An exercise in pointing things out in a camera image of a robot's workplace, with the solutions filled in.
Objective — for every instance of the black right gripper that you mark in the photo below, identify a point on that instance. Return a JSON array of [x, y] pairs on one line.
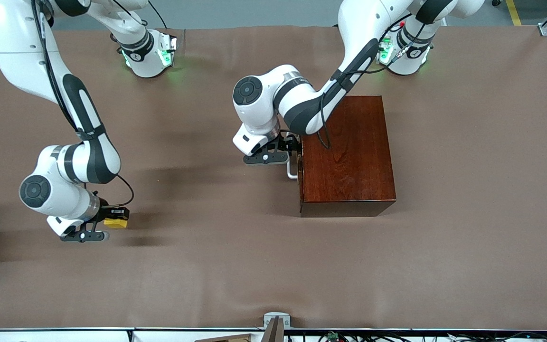
[[106, 213]]

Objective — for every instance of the grey camera post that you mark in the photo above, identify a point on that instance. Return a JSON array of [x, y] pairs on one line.
[[273, 332]]

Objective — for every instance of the grey metal bracket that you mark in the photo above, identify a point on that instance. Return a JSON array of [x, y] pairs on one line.
[[268, 316]]

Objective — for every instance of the brown table cover sheet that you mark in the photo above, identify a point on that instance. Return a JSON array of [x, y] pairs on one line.
[[207, 261]]

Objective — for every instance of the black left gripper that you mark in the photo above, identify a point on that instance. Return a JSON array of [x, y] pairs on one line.
[[287, 141]]

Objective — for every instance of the tan cardboard piece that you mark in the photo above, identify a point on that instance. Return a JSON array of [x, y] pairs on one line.
[[231, 339]]

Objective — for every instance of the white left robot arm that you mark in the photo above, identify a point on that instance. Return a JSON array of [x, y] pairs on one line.
[[359, 28]]

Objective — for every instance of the yellow cube block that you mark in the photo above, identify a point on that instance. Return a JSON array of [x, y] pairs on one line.
[[119, 223]]

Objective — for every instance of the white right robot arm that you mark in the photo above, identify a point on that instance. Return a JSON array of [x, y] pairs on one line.
[[12, 42]]

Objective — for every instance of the dark brown wooden cabinet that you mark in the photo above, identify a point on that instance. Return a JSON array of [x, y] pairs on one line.
[[359, 166]]

